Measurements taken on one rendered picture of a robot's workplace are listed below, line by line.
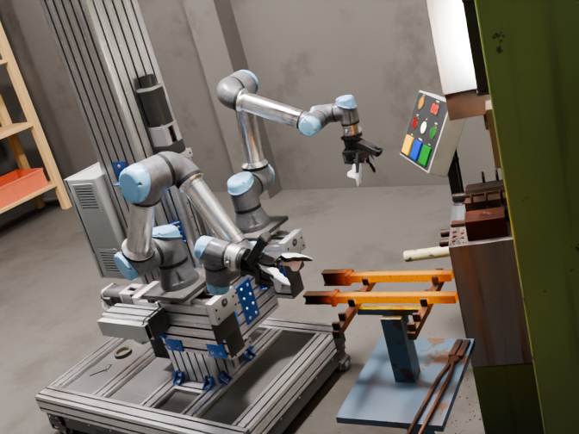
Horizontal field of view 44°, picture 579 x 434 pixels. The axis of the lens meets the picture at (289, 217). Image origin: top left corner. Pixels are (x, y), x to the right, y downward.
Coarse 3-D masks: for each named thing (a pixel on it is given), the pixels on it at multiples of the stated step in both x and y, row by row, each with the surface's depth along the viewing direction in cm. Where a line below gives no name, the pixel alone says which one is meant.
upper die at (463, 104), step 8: (448, 96) 217; (456, 96) 216; (464, 96) 216; (472, 96) 215; (480, 96) 214; (488, 96) 214; (448, 104) 218; (456, 104) 217; (464, 104) 216; (472, 104) 216; (480, 104) 215; (448, 112) 219; (456, 112) 218; (464, 112) 217; (472, 112) 217; (480, 112) 216
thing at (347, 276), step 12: (324, 276) 218; (336, 276) 216; (348, 276) 213; (360, 276) 211; (372, 276) 210; (384, 276) 208; (396, 276) 206; (408, 276) 204; (420, 276) 202; (444, 276) 199
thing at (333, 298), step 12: (336, 288) 206; (312, 300) 208; (324, 300) 206; (336, 300) 204; (360, 300) 200; (372, 300) 198; (384, 300) 196; (396, 300) 195; (408, 300) 193; (432, 300) 190; (444, 300) 188; (456, 300) 187
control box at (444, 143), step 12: (420, 96) 295; (432, 96) 284; (420, 108) 292; (432, 108) 282; (444, 108) 272; (420, 120) 291; (432, 120) 280; (444, 120) 270; (456, 120) 270; (408, 132) 300; (420, 132) 288; (444, 132) 270; (456, 132) 271; (432, 144) 276; (444, 144) 272; (456, 144) 272; (408, 156) 295; (432, 156) 273; (444, 156) 273; (432, 168) 274; (444, 168) 275
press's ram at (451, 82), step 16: (432, 0) 202; (448, 0) 201; (432, 16) 204; (448, 16) 203; (432, 32) 206; (448, 32) 204; (464, 32) 203; (448, 48) 206; (464, 48) 205; (448, 64) 208; (464, 64) 207; (448, 80) 210; (464, 80) 209
